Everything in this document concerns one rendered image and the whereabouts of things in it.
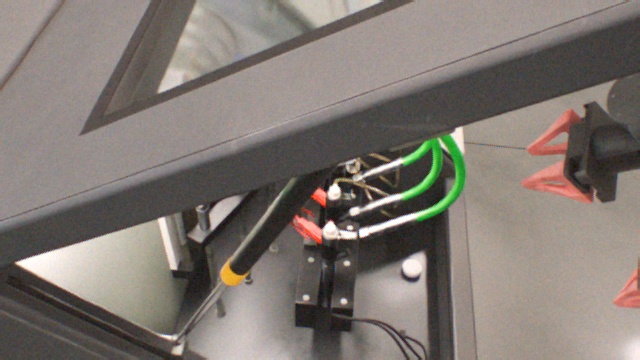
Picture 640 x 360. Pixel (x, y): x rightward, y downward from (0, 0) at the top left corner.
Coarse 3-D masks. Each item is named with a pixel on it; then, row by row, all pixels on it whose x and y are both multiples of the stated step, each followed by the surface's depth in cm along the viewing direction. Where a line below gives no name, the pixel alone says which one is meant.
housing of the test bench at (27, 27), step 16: (0, 0) 69; (16, 0) 69; (32, 0) 69; (48, 0) 69; (0, 16) 66; (16, 16) 67; (32, 16) 67; (48, 16) 67; (0, 32) 64; (16, 32) 65; (32, 32) 65; (0, 48) 63; (16, 48) 63; (0, 64) 61; (16, 64) 62; (0, 80) 59
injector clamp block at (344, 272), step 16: (352, 176) 123; (352, 192) 120; (320, 224) 115; (352, 224) 115; (352, 240) 113; (304, 256) 110; (352, 256) 110; (304, 272) 108; (320, 272) 108; (336, 272) 108; (352, 272) 108; (304, 288) 105; (320, 288) 121; (336, 288) 106; (352, 288) 106; (304, 304) 104; (336, 304) 103; (352, 304) 104; (304, 320) 107; (336, 320) 106
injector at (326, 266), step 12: (324, 228) 97; (336, 228) 97; (324, 240) 96; (336, 240) 96; (324, 252) 98; (336, 252) 99; (348, 252) 100; (324, 264) 102; (324, 276) 104; (324, 288) 107; (324, 300) 110
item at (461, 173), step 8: (448, 136) 79; (448, 144) 79; (456, 144) 80; (456, 152) 80; (456, 160) 81; (464, 160) 82; (456, 168) 83; (464, 168) 83; (456, 176) 84; (464, 176) 84; (456, 184) 85; (464, 184) 85; (456, 192) 86; (448, 200) 87; (200, 208) 94; (432, 208) 90; (440, 208) 89; (416, 216) 91; (424, 216) 90; (432, 216) 90
